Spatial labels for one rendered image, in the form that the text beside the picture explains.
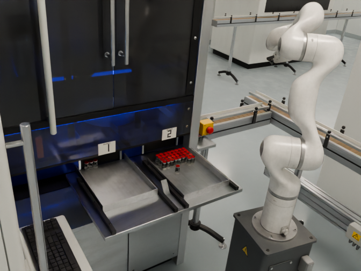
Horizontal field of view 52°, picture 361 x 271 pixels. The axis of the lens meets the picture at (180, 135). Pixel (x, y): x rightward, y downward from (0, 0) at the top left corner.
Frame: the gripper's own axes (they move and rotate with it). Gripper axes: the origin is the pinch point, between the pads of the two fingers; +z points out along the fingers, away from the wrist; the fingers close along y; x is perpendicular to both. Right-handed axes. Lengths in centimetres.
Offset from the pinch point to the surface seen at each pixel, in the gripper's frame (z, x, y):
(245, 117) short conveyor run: 37.0, -22.2, -18.6
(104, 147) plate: -30, -36, -94
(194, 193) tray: -30, -63, -56
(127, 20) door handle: -62, 7, -70
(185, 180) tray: -18, -57, -59
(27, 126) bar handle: -112, -39, -90
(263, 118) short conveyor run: 46, -23, -6
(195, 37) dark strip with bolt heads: -32, 8, -44
